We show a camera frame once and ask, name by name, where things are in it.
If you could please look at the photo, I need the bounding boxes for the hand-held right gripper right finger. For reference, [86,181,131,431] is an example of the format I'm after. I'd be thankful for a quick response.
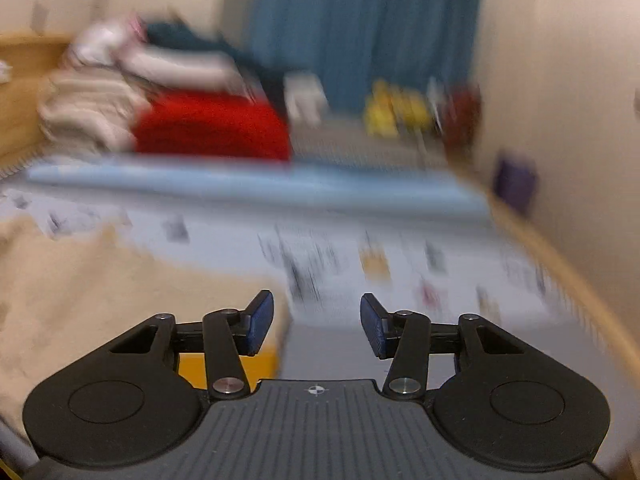
[360,292,532,402]

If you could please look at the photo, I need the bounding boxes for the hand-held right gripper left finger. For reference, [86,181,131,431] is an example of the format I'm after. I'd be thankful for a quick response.
[107,289,276,403]

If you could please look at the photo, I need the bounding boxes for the beige and yellow jacket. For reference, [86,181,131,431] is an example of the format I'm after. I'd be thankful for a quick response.
[0,217,293,441]

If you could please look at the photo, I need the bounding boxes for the printed light bed sheet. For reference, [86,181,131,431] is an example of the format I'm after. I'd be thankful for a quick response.
[0,185,581,386]

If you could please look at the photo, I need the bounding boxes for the grey mattress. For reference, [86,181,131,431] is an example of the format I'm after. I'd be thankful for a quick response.
[292,115,461,173]

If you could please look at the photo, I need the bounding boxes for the red fleece blanket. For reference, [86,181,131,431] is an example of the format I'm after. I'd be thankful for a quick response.
[134,91,294,162]

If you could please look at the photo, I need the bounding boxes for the purple object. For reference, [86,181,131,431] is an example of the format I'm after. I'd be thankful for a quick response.
[492,151,540,217]

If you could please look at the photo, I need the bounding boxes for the yellow toy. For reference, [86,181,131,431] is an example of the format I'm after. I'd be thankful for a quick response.
[364,81,433,137]

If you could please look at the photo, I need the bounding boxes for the dark red object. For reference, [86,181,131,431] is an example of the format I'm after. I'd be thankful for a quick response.
[441,86,482,160]

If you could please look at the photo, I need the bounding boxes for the white plush toy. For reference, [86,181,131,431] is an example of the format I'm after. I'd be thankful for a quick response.
[284,72,329,125]

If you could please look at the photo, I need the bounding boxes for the white and pink garment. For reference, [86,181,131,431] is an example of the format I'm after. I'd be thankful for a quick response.
[66,17,246,93]

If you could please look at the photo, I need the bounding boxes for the white fluffy cloth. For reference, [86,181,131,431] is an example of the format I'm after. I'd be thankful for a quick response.
[39,67,153,155]

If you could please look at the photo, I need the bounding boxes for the dark teal shark plush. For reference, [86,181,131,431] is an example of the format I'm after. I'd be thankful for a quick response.
[142,19,283,113]

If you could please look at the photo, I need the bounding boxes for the blue curtain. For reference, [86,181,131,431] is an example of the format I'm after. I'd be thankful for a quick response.
[249,0,483,117]

